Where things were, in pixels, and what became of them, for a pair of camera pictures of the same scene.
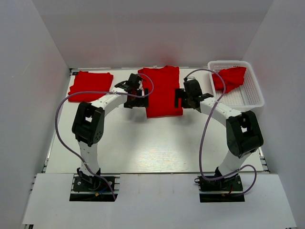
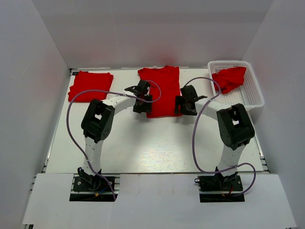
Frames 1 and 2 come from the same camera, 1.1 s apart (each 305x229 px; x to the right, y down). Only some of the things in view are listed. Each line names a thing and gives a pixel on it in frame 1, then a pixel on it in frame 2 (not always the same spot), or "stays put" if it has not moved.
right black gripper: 180,93 → 180,100
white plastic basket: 246,96 stays put
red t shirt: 162,102 stays put
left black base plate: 100,191 stays put
